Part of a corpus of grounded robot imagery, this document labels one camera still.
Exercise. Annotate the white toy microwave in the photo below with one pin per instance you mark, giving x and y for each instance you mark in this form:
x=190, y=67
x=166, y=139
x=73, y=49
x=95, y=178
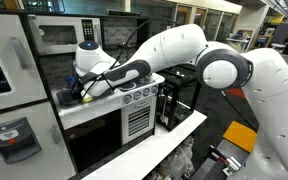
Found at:
x=57, y=35

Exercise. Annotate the white toy kitchen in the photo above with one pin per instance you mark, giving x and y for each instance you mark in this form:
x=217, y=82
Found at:
x=84, y=116

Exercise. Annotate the red floor mat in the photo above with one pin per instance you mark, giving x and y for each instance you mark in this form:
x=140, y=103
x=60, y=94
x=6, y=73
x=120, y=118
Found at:
x=235, y=92

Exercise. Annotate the white oven door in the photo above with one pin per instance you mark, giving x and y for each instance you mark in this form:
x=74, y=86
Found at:
x=138, y=121

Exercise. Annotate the grey stove knob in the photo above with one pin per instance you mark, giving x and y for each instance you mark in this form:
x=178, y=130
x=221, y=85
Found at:
x=136, y=96
x=145, y=92
x=154, y=89
x=126, y=99

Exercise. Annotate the grey sink basin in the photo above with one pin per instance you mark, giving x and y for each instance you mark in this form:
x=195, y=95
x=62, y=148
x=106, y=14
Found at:
x=64, y=99

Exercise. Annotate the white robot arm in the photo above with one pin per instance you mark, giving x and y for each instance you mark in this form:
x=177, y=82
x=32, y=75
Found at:
x=184, y=43

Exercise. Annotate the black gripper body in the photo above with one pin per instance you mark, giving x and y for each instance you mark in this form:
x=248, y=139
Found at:
x=77, y=89

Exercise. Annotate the grey plastic bag bundle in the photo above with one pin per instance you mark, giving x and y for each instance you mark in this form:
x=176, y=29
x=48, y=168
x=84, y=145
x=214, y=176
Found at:
x=179, y=160

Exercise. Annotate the metal clamp bracket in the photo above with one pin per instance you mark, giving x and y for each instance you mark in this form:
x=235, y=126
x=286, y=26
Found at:
x=229, y=163

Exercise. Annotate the yellow floor mat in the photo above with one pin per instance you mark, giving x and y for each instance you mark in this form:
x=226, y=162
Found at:
x=240, y=136

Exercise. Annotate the black 3D printer frame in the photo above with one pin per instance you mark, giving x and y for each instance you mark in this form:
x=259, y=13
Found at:
x=174, y=100

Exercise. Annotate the white windowed fridge door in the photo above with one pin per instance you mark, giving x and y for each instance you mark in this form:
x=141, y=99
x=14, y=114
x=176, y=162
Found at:
x=20, y=80

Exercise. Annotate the fridge door with dispenser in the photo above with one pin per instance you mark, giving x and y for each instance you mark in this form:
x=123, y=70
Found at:
x=40, y=156

